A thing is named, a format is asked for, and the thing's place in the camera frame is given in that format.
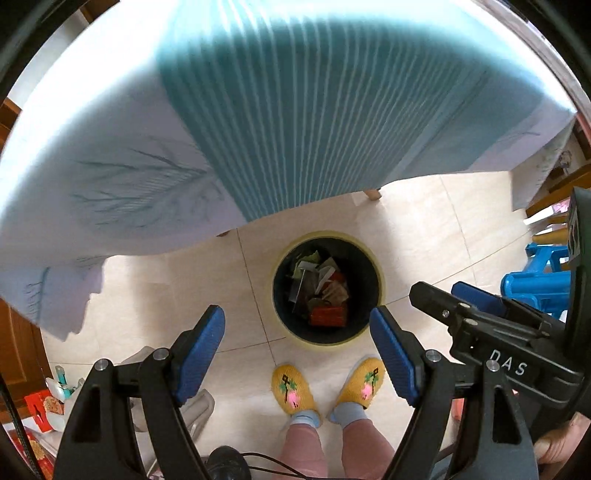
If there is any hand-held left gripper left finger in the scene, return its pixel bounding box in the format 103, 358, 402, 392
53, 305, 226, 480

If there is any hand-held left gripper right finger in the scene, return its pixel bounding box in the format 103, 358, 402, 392
369, 305, 541, 480

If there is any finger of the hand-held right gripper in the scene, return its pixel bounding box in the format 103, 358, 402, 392
410, 281, 477, 339
451, 281, 553, 329

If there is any black yellow trash bin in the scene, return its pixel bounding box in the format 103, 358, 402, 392
270, 232, 387, 348

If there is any person's right hand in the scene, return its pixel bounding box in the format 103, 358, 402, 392
533, 412, 591, 467

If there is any yellow embroidered slipper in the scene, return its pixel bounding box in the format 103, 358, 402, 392
271, 364, 320, 417
328, 356, 387, 424

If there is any blue plastic stool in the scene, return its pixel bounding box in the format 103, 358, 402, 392
501, 242, 576, 324

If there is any red carton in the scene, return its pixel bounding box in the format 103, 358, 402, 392
308, 305, 349, 329

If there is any person's right leg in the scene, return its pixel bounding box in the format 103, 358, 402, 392
329, 401, 399, 480

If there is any person's leg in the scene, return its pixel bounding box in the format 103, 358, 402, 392
277, 410, 332, 480
329, 401, 399, 480

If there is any pile of crumpled wrappers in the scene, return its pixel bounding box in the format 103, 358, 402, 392
287, 249, 352, 310

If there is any person's left leg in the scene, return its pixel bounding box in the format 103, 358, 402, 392
277, 410, 332, 480

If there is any white teal toy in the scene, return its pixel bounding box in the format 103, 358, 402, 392
43, 364, 85, 403

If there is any red gift box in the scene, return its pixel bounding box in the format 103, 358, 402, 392
22, 390, 64, 433

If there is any wooden cabinet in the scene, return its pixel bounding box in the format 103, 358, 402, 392
0, 298, 55, 428

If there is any leaf printed tablecloth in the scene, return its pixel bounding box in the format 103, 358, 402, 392
0, 0, 581, 343

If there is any black cable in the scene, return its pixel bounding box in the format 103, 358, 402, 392
0, 369, 44, 480

